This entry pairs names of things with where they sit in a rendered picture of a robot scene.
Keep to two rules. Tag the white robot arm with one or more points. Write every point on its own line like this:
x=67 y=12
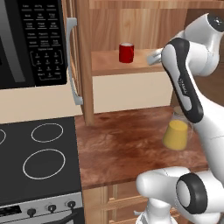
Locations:
x=210 y=137

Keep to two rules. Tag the wooden base cabinet drawer front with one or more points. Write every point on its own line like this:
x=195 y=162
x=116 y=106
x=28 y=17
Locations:
x=122 y=204

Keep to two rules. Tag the black stove knob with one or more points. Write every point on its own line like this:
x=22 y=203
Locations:
x=52 y=208
x=71 y=204
x=31 y=212

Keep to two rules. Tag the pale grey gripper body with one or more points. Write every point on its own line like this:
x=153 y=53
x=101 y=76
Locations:
x=154 y=56

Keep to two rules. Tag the wooden open shelf cabinet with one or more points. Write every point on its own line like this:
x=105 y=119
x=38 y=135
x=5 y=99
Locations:
x=85 y=58

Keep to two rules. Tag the black electric hob stove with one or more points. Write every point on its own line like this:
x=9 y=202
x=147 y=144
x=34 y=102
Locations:
x=40 y=163

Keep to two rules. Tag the glass pitcher with yellow juice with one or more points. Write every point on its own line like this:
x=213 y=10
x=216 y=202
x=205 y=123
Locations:
x=175 y=137

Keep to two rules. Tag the black microwave oven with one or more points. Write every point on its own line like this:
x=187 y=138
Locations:
x=17 y=43

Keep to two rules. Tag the red mug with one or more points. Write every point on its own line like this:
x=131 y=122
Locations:
x=126 y=53

